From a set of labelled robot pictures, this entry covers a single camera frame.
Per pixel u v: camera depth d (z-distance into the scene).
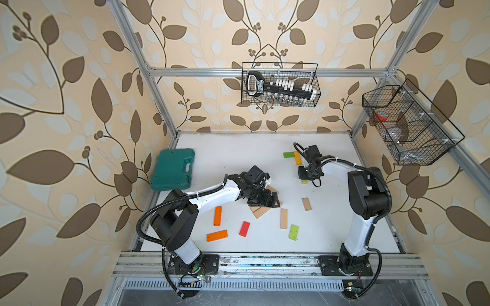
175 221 0.45
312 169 0.77
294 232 0.82
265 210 0.89
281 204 0.92
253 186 0.70
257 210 0.89
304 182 0.98
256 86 0.87
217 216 0.87
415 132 0.73
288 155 1.09
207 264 0.74
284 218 0.87
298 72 0.91
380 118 0.82
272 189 0.96
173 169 1.00
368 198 0.52
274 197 0.75
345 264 0.66
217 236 0.81
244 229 0.84
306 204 0.91
